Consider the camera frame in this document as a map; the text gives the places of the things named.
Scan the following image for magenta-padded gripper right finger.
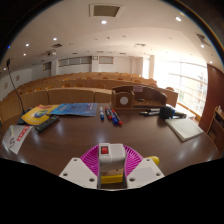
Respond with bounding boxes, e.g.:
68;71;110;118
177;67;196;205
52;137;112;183
123;144;165;190

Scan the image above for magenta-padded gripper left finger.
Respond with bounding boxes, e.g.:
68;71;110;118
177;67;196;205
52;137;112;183
59;144;101;190

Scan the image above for white charger with red switch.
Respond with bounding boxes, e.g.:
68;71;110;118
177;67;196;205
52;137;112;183
97;142;128;190

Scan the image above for black remote control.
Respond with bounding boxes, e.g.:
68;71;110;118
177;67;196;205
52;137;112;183
34;114;61;134

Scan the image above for white notepad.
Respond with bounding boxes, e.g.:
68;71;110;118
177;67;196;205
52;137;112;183
165;117;204;142

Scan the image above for red marker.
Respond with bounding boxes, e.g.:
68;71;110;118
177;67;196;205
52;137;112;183
104;106;113;120
111;108;123;127

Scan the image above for black handheld microphone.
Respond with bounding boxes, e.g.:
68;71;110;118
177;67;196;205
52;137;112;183
159;105;188;120

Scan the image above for blue booklet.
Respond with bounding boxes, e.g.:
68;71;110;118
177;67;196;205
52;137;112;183
50;102;99;118

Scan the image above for white leaflet with red print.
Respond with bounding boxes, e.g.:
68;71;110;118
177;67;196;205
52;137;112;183
1;124;34;155

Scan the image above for wooden desk organizer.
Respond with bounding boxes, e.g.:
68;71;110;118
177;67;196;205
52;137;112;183
110;84;168;110

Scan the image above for wooden shelf unit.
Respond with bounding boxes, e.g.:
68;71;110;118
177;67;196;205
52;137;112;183
207;105;224;156

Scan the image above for wooden lecture hall seat rows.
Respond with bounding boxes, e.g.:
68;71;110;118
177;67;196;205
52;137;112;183
0;71;181;124

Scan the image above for large bright window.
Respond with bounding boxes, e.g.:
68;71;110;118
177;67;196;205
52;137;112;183
146;59;208;116

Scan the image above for black gooseneck microphone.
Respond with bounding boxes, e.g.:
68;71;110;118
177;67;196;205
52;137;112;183
5;58;33;126

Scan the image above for square ceiling vent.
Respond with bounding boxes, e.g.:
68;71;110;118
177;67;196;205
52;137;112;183
195;32;211;47
88;3;124;18

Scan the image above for ceiling lights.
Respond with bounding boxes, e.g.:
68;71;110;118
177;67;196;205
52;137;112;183
0;13;224;73

